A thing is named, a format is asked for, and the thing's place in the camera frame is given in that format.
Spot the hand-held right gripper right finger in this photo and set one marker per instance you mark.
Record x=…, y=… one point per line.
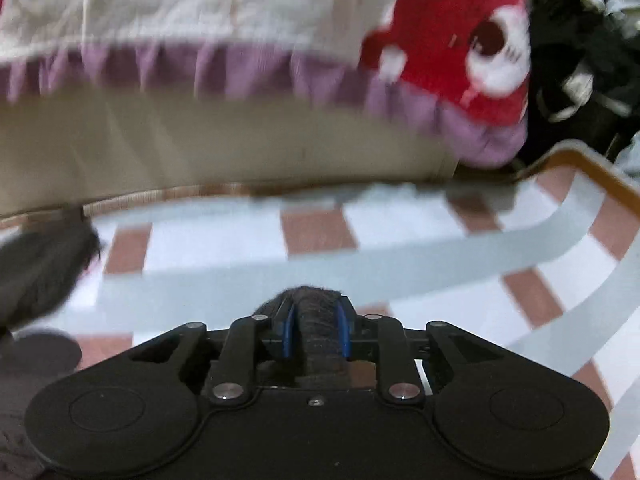
x=344, y=330

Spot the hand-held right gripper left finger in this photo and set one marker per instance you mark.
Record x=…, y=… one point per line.
x=287, y=330

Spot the dark brown knit sweater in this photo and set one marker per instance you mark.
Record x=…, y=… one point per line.
x=320, y=320

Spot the pile of black clothes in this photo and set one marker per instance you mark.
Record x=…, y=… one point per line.
x=575, y=60

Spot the checkered rug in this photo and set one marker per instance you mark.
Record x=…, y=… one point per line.
x=400, y=260

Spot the beige bed base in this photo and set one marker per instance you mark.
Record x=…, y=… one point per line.
x=200, y=145

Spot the white quilted bedspread, red print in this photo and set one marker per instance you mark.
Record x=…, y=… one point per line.
x=200, y=0

